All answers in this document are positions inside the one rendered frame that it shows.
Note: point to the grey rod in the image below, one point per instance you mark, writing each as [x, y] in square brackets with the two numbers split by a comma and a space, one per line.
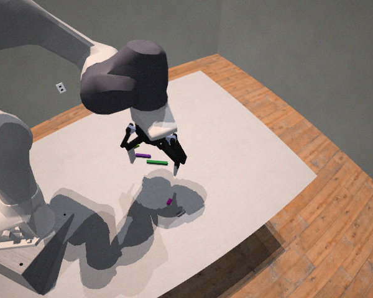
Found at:
[181, 212]

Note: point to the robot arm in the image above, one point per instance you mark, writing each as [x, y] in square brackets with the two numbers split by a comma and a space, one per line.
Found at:
[136, 77]

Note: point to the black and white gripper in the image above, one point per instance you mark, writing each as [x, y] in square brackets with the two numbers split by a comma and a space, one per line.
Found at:
[169, 145]

